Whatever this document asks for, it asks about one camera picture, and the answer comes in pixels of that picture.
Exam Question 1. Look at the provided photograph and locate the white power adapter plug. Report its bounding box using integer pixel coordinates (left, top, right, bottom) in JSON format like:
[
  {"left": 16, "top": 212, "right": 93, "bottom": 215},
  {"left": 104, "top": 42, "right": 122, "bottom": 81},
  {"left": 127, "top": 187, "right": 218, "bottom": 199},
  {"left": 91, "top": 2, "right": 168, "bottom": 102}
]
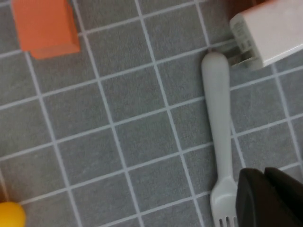
[{"left": 229, "top": 0, "right": 303, "bottom": 71}]

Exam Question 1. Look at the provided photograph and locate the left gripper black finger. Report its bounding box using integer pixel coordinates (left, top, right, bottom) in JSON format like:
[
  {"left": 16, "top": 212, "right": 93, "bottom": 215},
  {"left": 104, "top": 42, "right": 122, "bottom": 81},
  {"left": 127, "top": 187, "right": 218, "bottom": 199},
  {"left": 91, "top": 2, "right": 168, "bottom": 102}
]
[{"left": 235, "top": 166, "right": 303, "bottom": 227}]

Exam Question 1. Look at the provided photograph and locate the salmon orange cube block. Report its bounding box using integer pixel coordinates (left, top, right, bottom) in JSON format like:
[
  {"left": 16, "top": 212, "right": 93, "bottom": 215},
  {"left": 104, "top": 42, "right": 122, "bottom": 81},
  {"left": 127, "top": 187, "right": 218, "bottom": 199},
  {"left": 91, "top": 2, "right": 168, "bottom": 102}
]
[{"left": 11, "top": 0, "right": 80, "bottom": 60}]

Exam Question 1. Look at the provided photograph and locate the yellow rubber duck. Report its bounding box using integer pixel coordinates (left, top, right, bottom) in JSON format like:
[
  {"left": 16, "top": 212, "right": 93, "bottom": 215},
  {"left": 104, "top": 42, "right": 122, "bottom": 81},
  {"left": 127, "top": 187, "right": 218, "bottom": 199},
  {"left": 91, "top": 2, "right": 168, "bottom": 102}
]
[{"left": 0, "top": 201, "right": 26, "bottom": 227}]

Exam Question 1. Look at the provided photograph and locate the grey plastic fork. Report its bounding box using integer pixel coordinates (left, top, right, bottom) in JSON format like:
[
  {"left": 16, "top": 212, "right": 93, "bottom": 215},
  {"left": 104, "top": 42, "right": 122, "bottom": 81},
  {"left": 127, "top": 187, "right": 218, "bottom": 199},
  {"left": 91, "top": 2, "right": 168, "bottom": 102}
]
[{"left": 201, "top": 52, "right": 240, "bottom": 227}]

